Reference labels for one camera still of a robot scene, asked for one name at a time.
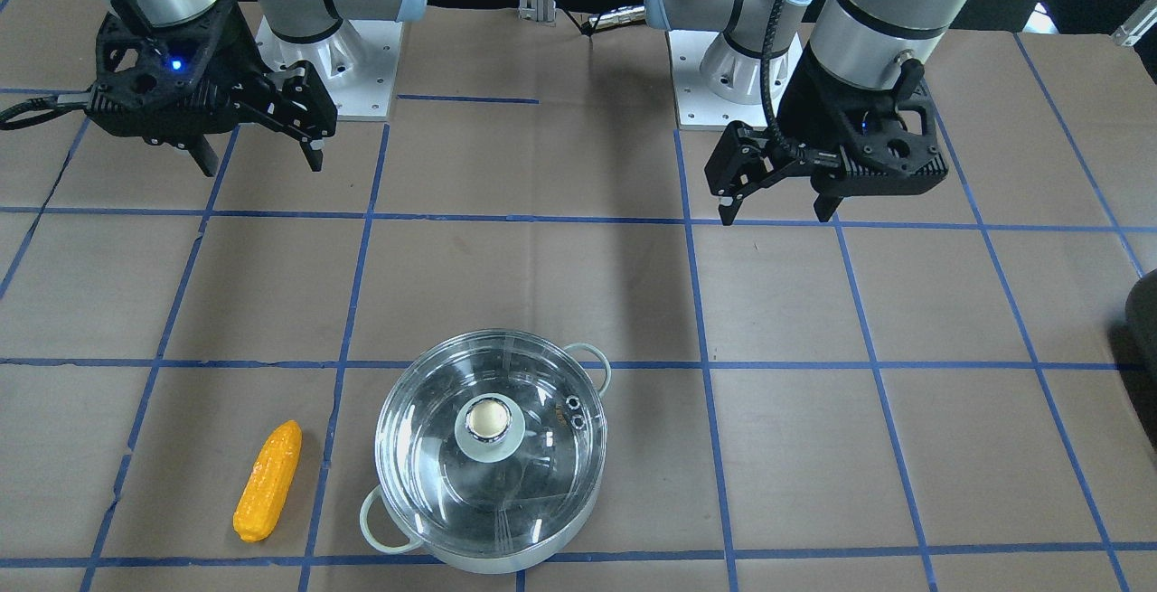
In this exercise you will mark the pale green electric pot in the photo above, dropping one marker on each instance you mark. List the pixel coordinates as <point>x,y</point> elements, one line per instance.
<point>493,452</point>

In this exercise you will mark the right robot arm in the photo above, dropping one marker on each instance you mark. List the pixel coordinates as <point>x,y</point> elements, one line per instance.
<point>294,21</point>

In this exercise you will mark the yellow corn cob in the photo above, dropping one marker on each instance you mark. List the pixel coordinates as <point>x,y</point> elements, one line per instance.
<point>265,493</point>

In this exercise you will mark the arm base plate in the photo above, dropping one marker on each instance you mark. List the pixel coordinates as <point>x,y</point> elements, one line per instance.
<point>713,84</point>
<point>358,64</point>

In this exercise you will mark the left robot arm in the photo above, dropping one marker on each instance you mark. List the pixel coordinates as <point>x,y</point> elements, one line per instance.
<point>857,41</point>

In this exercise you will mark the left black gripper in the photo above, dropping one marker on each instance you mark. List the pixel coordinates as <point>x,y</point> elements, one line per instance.
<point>804,111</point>

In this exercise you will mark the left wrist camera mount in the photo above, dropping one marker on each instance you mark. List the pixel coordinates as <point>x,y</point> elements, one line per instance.
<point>885,141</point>

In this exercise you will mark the glass pot lid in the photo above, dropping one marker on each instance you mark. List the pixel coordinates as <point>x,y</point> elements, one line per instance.
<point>491,434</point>

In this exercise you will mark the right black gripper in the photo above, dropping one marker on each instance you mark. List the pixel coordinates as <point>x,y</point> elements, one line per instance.
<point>237,57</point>

